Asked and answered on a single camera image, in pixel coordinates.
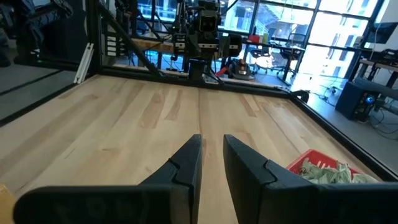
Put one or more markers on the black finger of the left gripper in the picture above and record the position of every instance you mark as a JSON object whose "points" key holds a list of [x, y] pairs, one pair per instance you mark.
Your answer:
{"points": [[235, 45], [180, 46]]}

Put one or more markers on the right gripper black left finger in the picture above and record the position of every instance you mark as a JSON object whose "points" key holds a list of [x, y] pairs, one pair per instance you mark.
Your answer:
{"points": [[183, 174]]}

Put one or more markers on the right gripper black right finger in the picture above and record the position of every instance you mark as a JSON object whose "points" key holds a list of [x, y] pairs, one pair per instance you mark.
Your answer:
{"points": [[248, 180]]}

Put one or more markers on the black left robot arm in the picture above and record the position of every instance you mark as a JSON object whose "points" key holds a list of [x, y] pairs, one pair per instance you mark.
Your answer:
{"points": [[197, 71]]}

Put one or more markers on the small red box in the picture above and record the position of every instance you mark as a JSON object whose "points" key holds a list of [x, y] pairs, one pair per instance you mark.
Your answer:
{"points": [[254, 39]]}

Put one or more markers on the red black floor machine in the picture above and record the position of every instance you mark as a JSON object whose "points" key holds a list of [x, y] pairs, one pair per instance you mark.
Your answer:
{"points": [[241, 70]]}

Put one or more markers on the wooden workbench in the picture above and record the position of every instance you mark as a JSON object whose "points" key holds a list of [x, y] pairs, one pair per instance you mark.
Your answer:
{"points": [[152, 46]]}

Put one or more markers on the green bottle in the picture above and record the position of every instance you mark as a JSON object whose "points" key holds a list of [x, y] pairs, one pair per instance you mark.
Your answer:
{"points": [[265, 38]]}

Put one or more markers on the long black desk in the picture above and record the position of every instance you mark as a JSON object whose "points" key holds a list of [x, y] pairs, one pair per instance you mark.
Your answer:
{"points": [[280, 45]]}

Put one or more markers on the red plastic slotted basket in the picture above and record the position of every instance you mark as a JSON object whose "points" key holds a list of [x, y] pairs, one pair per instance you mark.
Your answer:
{"points": [[295, 165]]}

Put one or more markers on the white-labelled drawer stack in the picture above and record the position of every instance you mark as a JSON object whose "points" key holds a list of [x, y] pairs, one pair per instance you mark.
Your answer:
{"points": [[112, 45]]}

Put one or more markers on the black computer tower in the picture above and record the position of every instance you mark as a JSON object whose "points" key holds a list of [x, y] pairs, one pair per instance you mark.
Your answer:
{"points": [[351, 102]]}

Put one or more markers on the dark covered equipment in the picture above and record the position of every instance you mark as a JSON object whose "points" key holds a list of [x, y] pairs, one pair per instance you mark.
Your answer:
{"points": [[40, 21]]}

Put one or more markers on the wooden desk black legs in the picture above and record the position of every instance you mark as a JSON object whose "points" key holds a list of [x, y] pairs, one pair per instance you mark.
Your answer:
{"points": [[379, 65]]}

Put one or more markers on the black monitor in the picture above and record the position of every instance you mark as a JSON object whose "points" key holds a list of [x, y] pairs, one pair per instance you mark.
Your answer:
{"points": [[382, 32]]}

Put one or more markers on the amber glass mug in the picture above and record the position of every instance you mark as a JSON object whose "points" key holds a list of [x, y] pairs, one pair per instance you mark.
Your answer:
{"points": [[6, 205]]}

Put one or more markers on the left arm's wrist camera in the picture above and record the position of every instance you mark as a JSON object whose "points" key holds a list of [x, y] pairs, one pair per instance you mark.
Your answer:
{"points": [[208, 21]]}

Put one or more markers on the black aluminium table frame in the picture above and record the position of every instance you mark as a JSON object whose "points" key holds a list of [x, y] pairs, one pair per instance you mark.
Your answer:
{"points": [[174, 79]]}

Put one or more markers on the black frame clamp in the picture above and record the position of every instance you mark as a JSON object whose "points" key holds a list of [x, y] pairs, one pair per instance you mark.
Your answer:
{"points": [[302, 95]]}

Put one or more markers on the white metal rail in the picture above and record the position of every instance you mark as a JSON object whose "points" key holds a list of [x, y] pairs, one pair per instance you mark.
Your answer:
{"points": [[84, 63]]}

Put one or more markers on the large glass window wall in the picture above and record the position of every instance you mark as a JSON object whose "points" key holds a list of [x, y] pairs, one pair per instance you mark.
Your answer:
{"points": [[335, 31]]}

